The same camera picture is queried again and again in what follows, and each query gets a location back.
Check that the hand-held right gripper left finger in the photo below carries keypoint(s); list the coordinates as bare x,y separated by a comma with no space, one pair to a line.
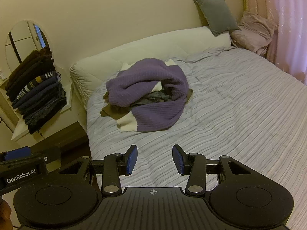
132,159

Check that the grey pillow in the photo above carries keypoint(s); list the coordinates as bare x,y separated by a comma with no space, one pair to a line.
215,14

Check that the oval wall mirror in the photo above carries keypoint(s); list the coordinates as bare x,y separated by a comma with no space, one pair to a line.
21,38

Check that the bed with striped grey cover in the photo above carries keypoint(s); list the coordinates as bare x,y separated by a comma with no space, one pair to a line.
239,115

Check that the grey crumpled garment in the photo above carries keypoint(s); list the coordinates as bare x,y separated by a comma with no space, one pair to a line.
153,98

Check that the white dresser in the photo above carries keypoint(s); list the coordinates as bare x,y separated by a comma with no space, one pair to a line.
64,95

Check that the brown garment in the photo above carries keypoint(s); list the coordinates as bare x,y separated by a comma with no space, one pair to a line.
112,113

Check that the purple and white knit sweater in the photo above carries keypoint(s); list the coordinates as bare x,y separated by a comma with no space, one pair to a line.
148,76

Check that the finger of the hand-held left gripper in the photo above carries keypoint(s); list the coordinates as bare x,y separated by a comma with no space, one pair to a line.
18,153

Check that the white quilted bolster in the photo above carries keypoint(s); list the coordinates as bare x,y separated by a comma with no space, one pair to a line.
110,60

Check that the pink crumpled blanket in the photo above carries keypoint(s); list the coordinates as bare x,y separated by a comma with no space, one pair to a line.
254,31

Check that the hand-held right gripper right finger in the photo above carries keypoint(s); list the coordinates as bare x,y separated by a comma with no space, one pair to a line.
177,159

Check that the pink curtain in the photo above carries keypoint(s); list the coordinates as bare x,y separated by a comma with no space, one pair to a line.
287,24

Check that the stack of dark folded clothes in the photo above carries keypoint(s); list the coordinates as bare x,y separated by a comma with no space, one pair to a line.
36,93

